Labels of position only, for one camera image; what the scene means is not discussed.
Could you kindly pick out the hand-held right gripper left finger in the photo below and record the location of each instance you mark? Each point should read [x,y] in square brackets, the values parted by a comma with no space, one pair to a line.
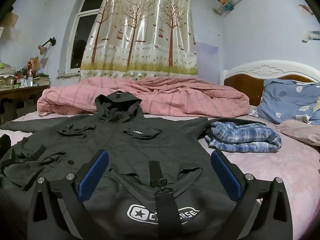
[93,176]

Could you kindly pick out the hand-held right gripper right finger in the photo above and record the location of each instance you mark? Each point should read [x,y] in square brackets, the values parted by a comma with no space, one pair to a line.
[226,177]

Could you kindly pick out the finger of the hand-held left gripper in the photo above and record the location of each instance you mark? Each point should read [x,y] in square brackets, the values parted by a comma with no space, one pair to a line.
[5,145]

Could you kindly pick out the black hooded jacket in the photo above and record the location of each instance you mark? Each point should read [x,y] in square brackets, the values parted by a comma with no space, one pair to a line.
[140,150]

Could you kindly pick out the blue plaid clothes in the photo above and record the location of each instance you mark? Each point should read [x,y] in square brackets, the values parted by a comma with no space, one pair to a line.
[240,137]

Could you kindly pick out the brown wooden desk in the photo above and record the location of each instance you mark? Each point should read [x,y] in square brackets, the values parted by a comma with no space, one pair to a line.
[20,92]

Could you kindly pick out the bed with pink sheet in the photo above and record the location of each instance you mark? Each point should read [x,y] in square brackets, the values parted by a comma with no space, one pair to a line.
[287,175]

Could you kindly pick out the stack of papers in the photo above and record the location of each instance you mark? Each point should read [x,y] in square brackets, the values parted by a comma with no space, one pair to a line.
[7,80]

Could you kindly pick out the clear spray bottle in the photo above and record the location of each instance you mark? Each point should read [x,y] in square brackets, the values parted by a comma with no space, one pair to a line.
[30,78]

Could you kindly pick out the stack of green books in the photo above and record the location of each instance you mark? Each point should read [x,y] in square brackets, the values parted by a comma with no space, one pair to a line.
[41,80]

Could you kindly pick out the brown paper bag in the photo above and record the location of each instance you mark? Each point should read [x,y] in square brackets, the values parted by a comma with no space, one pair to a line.
[33,64]

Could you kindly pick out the pink pillow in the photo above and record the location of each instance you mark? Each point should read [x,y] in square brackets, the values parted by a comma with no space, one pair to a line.
[300,130]

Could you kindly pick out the pink checked quilt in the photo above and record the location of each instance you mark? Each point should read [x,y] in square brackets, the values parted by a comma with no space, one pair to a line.
[175,97]

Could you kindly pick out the blue floral pillow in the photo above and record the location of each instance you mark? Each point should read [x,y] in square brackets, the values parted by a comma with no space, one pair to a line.
[282,100]

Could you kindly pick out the white and brown headboard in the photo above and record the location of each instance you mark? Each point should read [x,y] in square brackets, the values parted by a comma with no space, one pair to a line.
[265,70]

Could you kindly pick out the white framed window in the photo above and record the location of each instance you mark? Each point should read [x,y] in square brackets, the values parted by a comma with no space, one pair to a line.
[82,30]

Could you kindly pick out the tree print curtain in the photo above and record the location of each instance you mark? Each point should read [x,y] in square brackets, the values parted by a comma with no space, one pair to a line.
[140,42]

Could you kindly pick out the pink wall lamp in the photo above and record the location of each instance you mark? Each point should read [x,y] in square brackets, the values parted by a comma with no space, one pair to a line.
[43,48]

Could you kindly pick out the grey wall picture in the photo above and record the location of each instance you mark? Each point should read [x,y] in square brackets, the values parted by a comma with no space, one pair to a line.
[312,35]

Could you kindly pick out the wall doll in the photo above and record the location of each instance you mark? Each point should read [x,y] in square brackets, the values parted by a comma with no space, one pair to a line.
[225,1]

